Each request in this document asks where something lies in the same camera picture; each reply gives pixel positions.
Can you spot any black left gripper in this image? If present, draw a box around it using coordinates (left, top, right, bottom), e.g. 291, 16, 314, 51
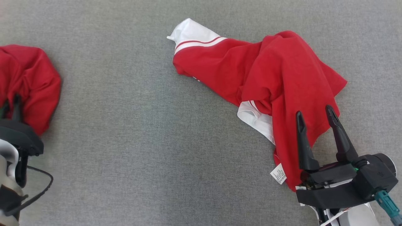
0, 94, 44, 157

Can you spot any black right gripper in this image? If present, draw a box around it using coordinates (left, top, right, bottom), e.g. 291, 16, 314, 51
296, 105, 376, 209

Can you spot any red shorts white trim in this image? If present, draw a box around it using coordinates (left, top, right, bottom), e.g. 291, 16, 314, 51
0, 45, 62, 136

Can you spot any red Bulls 23 jersey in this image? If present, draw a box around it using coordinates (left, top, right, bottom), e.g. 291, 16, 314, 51
166, 18, 348, 192

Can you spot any grey fabric sofa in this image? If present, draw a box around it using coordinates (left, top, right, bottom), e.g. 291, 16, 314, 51
0, 0, 402, 226

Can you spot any right camera cable teal plug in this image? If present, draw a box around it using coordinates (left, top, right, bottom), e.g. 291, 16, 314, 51
375, 190, 402, 226

